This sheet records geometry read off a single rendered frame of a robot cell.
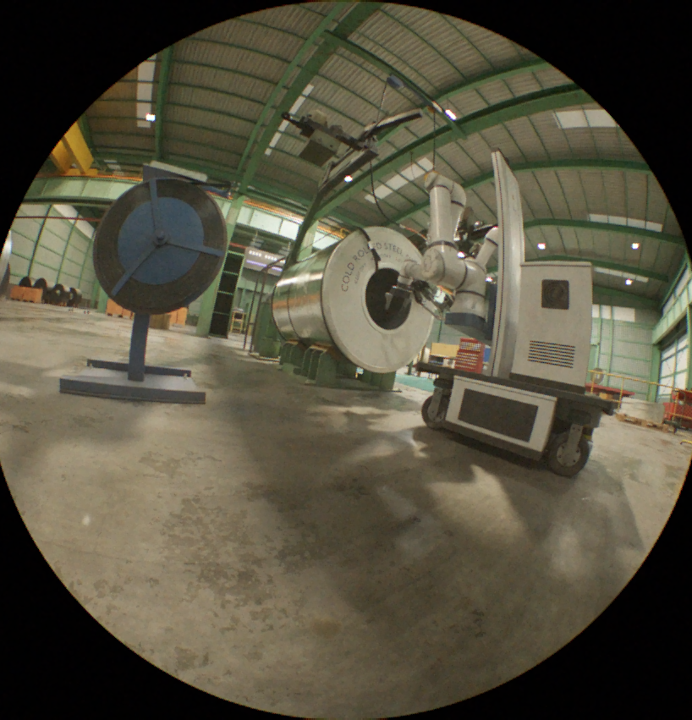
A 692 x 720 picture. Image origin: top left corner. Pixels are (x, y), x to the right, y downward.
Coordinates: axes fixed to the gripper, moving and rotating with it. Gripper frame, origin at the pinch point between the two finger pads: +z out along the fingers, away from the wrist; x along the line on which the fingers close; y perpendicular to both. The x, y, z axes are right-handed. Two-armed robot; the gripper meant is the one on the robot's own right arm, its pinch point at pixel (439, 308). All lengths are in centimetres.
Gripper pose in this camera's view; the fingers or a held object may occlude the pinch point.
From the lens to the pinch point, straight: 221.7
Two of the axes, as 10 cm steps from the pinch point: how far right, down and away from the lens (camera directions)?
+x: -0.3, 6.7, -7.4
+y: -7.0, -5.4, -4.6
